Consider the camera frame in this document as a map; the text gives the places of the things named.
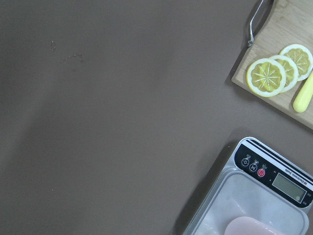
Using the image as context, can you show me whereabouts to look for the pink plastic cup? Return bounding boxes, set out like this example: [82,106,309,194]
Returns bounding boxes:
[224,216,283,235]

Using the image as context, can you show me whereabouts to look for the digital kitchen scale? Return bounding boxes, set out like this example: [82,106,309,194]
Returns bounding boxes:
[184,137,313,235]

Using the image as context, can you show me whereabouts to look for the lemon slice top right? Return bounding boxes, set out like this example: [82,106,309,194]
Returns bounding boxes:
[246,58,286,97]

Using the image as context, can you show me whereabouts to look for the lemon slice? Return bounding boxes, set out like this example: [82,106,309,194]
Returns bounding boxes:
[279,44,313,81]
[270,55,299,93]
[246,58,286,97]

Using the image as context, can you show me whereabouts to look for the yellow plastic knife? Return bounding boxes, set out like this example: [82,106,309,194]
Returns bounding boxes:
[293,72,313,113]

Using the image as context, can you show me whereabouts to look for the bamboo cutting board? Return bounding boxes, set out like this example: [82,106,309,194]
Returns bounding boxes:
[231,0,313,128]

